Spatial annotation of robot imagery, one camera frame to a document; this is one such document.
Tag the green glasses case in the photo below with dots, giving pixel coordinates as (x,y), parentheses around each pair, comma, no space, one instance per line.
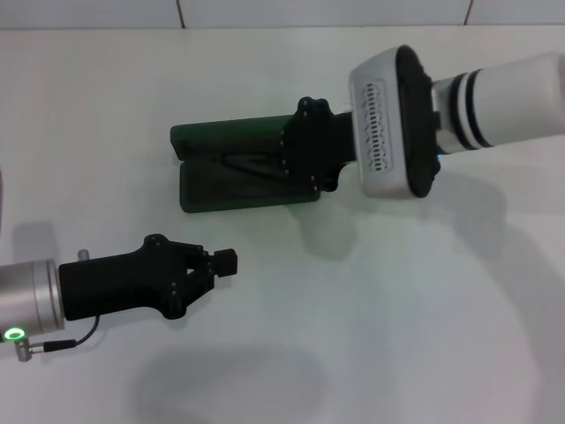
(229,194)

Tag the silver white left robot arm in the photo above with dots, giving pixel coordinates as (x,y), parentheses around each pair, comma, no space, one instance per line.
(31,296)

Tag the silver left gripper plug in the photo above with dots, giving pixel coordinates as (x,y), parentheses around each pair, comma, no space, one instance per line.
(83,255)

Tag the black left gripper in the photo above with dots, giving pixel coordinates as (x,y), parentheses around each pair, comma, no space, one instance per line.
(110,282)

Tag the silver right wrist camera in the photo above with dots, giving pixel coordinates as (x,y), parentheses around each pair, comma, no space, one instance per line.
(375,132)

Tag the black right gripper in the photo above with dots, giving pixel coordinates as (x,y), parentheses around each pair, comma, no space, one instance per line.
(313,146)

